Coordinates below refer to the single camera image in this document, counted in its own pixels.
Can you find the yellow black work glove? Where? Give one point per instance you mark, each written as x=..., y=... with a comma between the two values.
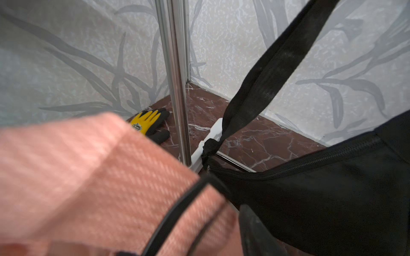
x=148, y=122

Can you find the pink sling bag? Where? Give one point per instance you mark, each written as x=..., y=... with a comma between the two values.
x=85, y=186

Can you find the white and chrome garment rack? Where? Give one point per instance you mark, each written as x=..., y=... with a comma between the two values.
x=173, y=20

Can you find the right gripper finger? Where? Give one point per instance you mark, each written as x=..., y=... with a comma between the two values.
x=256, y=240

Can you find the black sling bag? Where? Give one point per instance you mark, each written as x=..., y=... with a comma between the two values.
x=351, y=199

